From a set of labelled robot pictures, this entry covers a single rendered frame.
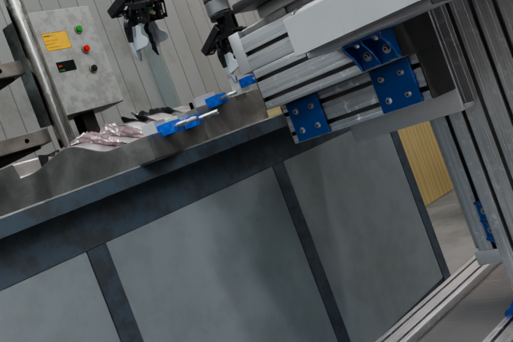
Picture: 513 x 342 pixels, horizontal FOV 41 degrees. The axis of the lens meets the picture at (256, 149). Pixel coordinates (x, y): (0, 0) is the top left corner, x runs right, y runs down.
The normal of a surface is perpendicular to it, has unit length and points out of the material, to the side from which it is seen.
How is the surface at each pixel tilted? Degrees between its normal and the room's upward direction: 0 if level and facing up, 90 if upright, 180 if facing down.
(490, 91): 90
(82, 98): 90
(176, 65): 90
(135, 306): 90
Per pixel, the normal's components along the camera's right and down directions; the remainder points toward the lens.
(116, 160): -0.39, 0.18
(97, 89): 0.70, -0.24
